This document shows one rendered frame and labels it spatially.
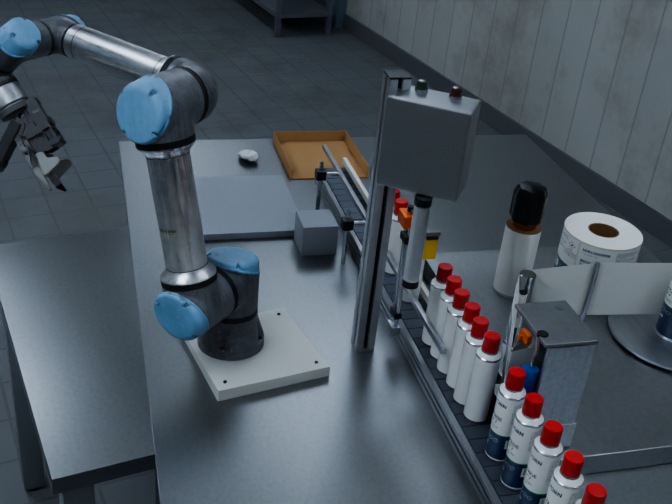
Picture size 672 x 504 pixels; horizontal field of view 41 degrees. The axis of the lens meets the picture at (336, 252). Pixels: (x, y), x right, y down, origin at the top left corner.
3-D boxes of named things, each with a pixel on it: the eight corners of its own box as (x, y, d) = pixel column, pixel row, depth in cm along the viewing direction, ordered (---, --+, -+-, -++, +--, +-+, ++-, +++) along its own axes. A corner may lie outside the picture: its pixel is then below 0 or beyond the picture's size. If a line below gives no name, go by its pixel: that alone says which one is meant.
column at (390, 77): (374, 350, 209) (411, 77, 175) (355, 352, 208) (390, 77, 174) (368, 339, 213) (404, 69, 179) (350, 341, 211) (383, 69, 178)
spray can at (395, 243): (404, 275, 230) (415, 205, 220) (385, 276, 229) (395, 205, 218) (398, 264, 234) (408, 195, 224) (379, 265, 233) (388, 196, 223)
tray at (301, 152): (368, 177, 291) (369, 166, 289) (290, 180, 284) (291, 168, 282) (344, 140, 316) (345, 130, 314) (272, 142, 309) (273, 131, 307)
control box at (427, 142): (455, 203, 177) (471, 114, 168) (375, 184, 182) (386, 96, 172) (467, 184, 186) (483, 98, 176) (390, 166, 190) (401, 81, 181)
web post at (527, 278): (525, 346, 207) (541, 278, 198) (507, 348, 206) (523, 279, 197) (517, 335, 211) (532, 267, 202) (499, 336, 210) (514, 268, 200)
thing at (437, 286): (446, 347, 204) (461, 271, 194) (425, 349, 203) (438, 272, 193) (438, 334, 209) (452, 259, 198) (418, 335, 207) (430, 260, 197)
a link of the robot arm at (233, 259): (269, 302, 201) (271, 249, 195) (234, 328, 191) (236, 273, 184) (225, 286, 206) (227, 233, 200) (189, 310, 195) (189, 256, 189)
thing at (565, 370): (570, 446, 178) (601, 342, 165) (511, 453, 175) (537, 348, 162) (539, 401, 190) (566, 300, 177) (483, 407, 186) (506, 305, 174)
